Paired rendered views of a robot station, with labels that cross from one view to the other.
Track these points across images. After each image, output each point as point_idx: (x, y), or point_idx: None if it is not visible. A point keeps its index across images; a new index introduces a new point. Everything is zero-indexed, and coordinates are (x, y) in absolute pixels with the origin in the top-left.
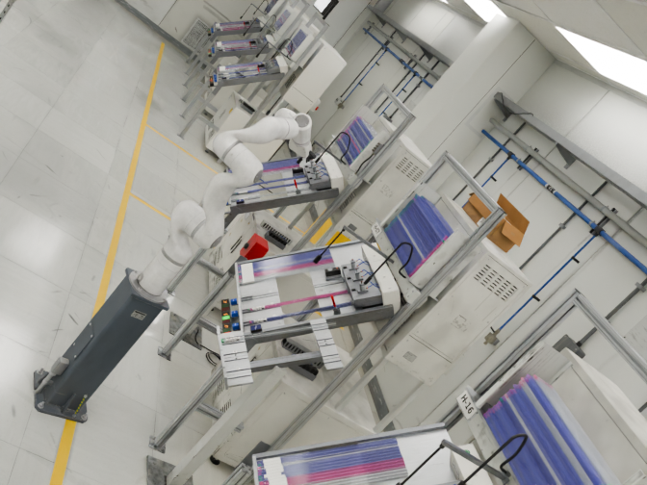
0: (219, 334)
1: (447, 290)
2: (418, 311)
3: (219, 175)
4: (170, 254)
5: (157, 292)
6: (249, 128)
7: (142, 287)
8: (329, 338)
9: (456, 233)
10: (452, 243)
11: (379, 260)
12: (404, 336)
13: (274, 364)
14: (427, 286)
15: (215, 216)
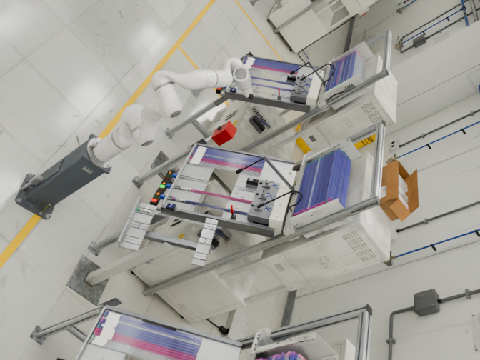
0: (136, 204)
1: (319, 236)
2: (296, 239)
3: (153, 100)
4: (115, 139)
5: (103, 159)
6: (180, 75)
7: (93, 153)
8: (209, 238)
9: (335, 201)
10: (329, 207)
11: (287, 188)
12: (278, 253)
13: (165, 241)
14: (301, 229)
15: (146, 126)
